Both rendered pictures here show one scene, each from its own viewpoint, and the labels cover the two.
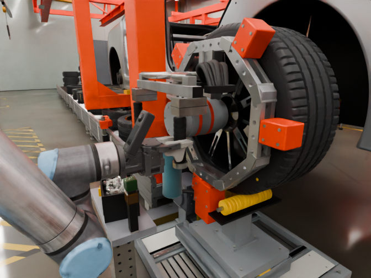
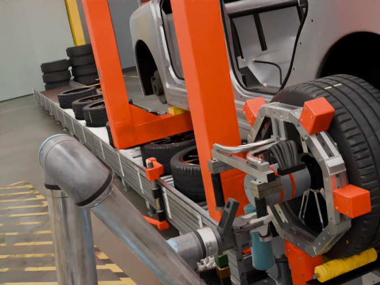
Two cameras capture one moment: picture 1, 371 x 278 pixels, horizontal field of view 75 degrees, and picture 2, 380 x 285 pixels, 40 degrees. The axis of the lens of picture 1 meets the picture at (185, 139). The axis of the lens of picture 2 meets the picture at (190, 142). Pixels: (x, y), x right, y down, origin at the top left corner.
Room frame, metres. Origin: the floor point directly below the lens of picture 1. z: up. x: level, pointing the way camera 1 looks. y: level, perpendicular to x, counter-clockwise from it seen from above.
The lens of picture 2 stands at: (-0.91, -0.09, 1.52)
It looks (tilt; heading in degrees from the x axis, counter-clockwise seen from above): 15 degrees down; 11
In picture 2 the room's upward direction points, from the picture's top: 10 degrees counter-clockwise
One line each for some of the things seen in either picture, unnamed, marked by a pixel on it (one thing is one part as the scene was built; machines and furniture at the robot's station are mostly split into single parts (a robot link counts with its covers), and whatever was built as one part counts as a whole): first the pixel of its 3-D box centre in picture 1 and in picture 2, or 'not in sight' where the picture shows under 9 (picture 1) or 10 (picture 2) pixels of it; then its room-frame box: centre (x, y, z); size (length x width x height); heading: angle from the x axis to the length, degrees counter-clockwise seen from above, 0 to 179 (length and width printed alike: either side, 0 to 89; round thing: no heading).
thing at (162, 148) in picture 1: (164, 146); (249, 225); (0.60, 0.06, 0.83); 0.09 x 0.05 x 0.02; 112
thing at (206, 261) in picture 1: (227, 245); not in sight; (1.05, -0.22, 0.13); 0.50 x 0.36 x 0.10; 30
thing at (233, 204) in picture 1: (246, 199); (345, 263); (0.86, -0.25, 0.51); 0.29 x 0.06 x 0.06; 120
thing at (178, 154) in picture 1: (179, 151); (263, 227); (0.62, 0.02, 0.80); 0.09 x 0.03 x 0.06; 112
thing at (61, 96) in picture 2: (78, 89); (78, 96); (7.37, 3.23, 0.39); 0.66 x 0.66 x 0.24
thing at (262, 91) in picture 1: (211, 115); (293, 177); (0.92, -0.10, 0.85); 0.54 x 0.07 x 0.54; 30
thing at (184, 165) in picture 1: (179, 140); (262, 216); (0.65, 0.02, 0.83); 0.04 x 0.04 x 0.16
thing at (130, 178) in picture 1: (130, 183); (221, 258); (0.75, 0.19, 0.64); 0.04 x 0.04 x 0.04; 30
